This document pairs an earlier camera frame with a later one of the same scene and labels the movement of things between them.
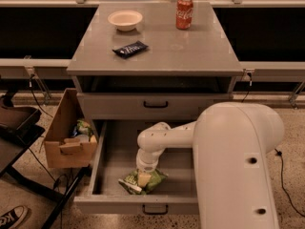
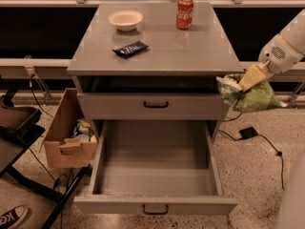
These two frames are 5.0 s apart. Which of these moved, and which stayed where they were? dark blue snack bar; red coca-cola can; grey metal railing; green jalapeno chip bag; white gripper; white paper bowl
Moved: white gripper; green jalapeno chip bag
Stayed: red coca-cola can; dark blue snack bar; grey metal railing; white paper bowl
